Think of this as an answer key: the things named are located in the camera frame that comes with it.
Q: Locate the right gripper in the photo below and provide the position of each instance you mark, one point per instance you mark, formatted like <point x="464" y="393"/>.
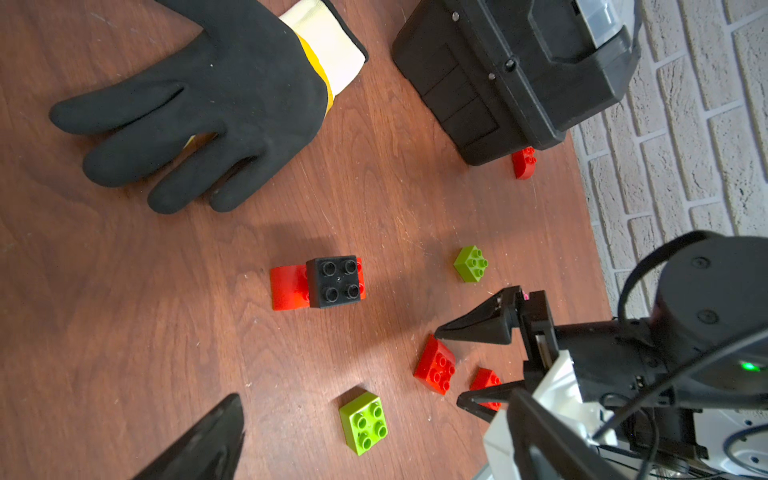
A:
<point x="611" y="359"/>

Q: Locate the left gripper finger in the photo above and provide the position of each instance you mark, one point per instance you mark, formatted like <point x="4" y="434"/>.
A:
<point x="210" y="449"/>

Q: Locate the green lego brick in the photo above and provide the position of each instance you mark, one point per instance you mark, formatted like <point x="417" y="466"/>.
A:
<point x="471" y="264"/>
<point x="363" y="422"/>

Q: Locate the black lego brick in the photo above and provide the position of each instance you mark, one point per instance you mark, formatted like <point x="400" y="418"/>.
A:
<point x="333" y="281"/>

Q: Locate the small red lego brick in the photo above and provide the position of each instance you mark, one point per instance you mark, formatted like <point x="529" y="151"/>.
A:
<point x="290" y="287"/>

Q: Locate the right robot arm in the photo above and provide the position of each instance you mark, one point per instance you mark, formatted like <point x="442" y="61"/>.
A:
<point x="669" y="381"/>

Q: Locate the red lego brick front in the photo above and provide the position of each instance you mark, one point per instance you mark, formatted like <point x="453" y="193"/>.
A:
<point x="486" y="378"/>

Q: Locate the black plastic toolbox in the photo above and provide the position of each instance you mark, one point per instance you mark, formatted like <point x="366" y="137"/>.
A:
<point x="502" y="76"/>

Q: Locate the black work glove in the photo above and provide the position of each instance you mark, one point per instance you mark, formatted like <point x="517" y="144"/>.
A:
<point x="227" y="112"/>

